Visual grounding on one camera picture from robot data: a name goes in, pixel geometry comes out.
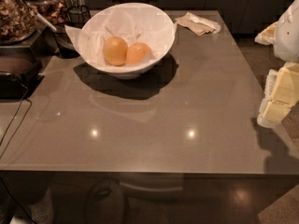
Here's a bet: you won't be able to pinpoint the white paper bowl liner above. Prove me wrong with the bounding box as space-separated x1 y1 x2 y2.
64 7 177 67

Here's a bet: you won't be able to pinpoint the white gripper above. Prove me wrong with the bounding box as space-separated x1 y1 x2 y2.
254 0 299 129

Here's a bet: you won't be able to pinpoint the folded paper napkins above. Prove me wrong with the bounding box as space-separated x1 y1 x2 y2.
176 12 221 35

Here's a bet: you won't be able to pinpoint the orange fruit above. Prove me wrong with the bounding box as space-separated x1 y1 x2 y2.
103 36 128 66
126 42 151 64

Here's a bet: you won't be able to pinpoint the large glass snack jar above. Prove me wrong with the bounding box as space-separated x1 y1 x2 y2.
0 0 36 46

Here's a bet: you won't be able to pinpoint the black wire cup holder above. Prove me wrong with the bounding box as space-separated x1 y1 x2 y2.
67 6 91 28

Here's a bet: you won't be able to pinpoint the black cable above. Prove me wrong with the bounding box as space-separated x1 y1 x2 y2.
0 70 34 161

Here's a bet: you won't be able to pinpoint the dark box appliance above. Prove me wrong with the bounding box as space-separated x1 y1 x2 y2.
0 51 43 100

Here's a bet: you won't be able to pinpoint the white ceramic bowl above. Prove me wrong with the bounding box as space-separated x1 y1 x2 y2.
75 2 178 80

